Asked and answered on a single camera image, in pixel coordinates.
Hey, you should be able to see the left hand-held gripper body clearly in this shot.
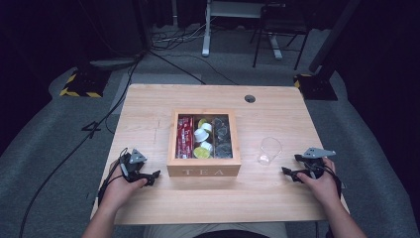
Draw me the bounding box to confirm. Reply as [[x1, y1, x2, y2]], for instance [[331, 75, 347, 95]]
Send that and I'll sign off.
[[119, 148, 149, 183]]

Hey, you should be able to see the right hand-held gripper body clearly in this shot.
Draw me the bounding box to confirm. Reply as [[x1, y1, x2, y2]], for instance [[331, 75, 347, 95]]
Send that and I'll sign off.
[[294, 147, 337, 181]]

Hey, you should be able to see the clear glass cup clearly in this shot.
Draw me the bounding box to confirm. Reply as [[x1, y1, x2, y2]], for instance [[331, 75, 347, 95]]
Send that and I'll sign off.
[[257, 136, 283, 167]]

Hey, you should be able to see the wooden tea box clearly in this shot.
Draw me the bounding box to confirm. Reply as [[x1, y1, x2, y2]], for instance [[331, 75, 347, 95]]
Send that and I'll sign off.
[[165, 108, 243, 179]]

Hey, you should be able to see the pile of dark tea bags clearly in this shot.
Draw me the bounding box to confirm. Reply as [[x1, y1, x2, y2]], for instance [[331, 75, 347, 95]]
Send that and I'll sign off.
[[212, 116, 234, 160]]

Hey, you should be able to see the person's right hand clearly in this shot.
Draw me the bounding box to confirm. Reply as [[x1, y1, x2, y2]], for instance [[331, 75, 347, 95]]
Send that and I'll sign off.
[[295, 157, 343, 208]]

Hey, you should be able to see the person's left hand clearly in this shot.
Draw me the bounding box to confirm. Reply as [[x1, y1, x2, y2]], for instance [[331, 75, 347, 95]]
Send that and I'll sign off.
[[98, 160, 149, 212]]

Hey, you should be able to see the row of red packets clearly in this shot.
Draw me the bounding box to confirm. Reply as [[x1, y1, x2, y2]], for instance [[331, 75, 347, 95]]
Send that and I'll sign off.
[[175, 115, 195, 160]]

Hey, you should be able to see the large lime green capsule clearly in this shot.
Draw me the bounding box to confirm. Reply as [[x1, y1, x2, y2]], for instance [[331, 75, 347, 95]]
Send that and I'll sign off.
[[193, 146, 212, 160]]

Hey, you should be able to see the black stand with slanted pole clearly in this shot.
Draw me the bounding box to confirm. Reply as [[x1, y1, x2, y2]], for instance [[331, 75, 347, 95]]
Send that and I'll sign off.
[[293, 0, 364, 101]]

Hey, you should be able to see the striped black stand base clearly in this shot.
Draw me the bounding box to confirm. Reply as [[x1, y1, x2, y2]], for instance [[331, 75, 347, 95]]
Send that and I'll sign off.
[[58, 66, 112, 99]]

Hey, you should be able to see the black chair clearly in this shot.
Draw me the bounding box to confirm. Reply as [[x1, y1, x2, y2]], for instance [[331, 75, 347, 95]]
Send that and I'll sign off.
[[249, 0, 312, 71]]

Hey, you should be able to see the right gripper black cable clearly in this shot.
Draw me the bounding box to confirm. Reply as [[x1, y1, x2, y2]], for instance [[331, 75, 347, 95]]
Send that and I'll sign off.
[[325, 164, 344, 200]]

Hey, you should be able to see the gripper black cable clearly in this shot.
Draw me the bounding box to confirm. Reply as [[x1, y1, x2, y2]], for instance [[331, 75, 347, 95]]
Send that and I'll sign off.
[[97, 147, 130, 206], [325, 164, 344, 200]]

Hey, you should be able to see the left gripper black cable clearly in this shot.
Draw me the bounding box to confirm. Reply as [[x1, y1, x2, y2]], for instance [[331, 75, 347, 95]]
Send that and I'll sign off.
[[97, 147, 130, 206]]

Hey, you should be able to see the long black floor cable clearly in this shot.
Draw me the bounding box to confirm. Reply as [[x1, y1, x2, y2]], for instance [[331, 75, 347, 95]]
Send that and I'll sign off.
[[18, 54, 145, 238]]

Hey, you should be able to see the bundle of floor cables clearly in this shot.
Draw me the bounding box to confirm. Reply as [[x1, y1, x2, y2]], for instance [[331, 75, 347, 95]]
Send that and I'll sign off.
[[151, 18, 216, 52]]

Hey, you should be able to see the white desk frame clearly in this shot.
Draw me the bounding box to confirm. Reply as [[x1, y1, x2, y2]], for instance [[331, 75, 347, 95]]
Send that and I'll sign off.
[[201, 0, 285, 60]]

